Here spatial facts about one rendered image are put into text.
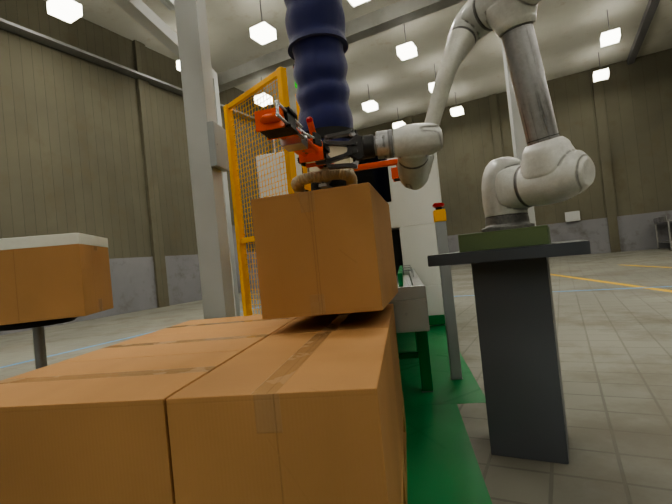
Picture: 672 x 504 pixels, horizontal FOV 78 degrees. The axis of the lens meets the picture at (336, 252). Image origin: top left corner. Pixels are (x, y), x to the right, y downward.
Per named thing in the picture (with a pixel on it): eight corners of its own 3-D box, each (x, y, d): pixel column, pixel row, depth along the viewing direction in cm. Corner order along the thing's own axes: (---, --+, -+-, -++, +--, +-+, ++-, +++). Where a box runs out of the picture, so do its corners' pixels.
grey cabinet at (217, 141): (223, 172, 299) (219, 130, 300) (230, 171, 298) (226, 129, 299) (210, 166, 279) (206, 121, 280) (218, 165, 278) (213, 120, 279)
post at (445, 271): (450, 376, 251) (432, 211, 253) (461, 376, 250) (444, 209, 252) (451, 380, 244) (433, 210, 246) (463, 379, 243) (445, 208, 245)
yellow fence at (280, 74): (243, 364, 337) (218, 106, 341) (253, 361, 344) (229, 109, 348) (311, 380, 274) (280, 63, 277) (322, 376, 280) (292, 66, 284)
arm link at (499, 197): (502, 218, 171) (496, 164, 171) (543, 211, 155) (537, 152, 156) (475, 219, 163) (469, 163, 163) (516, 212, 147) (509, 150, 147)
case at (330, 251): (312, 299, 196) (304, 215, 197) (398, 292, 187) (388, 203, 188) (261, 319, 138) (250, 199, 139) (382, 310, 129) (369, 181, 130)
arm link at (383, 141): (394, 154, 130) (374, 156, 131) (394, 160, 139) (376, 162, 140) (391, 125, 130) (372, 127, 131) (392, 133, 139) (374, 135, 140)
